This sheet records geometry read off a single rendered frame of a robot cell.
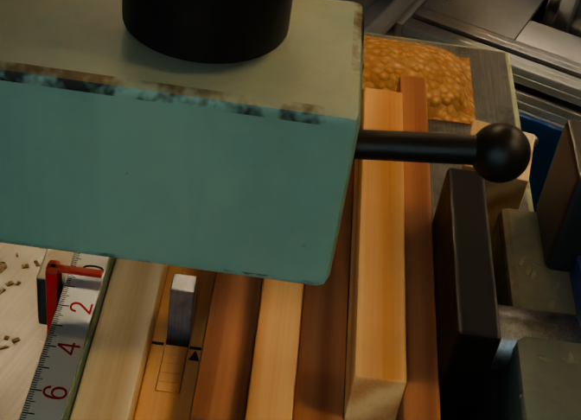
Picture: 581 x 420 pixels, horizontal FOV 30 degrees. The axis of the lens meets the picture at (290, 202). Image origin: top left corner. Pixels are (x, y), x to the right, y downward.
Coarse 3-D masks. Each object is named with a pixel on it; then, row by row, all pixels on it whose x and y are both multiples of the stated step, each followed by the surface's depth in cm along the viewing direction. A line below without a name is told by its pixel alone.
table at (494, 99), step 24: (456, 48) 68; (480, 48) 68; (480, 72) 66; (504, 72) 66; (480, 96) 64; (504, 96) 64; (432, 120) 61; (480, 120) 62; (504, 120) 62; (432, 168) 58; (456, 168) 58; (432, 192) 56; (528, 192) 57; (432, 216) 55
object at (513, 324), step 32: (448, 192) 41; (480, 192) 41; (448, 224) 40; (480, 224) 40; (448, 256) 39; (480, 256) 38; (448, 288) 38; (480, 288) 37; (448, 320) 38; (480, 320) 36; (512, 320) 41; (544, 320) 41; (576, 320) 41; (448, 352) 37; (480, 352) 36; (448, 384) 37; (480, 384) 37; (448, 416) 38
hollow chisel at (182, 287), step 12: (180, 276) 40; (192, 276) 40; (180, 288) 40; (192, 288) 40; (180, 300) 40; (192, 300) 40; (180, 312) 40; (192, 312) 40; (168, 324) 41; (180, 324) 41; (192, 324) 41; (168, 336) 41; (180, 336) 41
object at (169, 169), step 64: (0, 0) 34; (64, 0) 34; (320, 0) 36; (0, 64) 31; (64, 64) 31; (128, 64) 32; (192, 64) 32; (256, 64) 32; (320, 64) 33; (0, 128) 32; (64, 128) 32; (128, 128) 32; (192, 128) 32; (256, 128) 31; (320, 128) 31; (0, 192) 34; (64, 192) 34; (128, 192) 33; (192, 192) 33; (256, 192) 33; (320, 192) 33; (128, 256) 35; (192, 256) 35; (256, 256) 35; (320, 256) 34
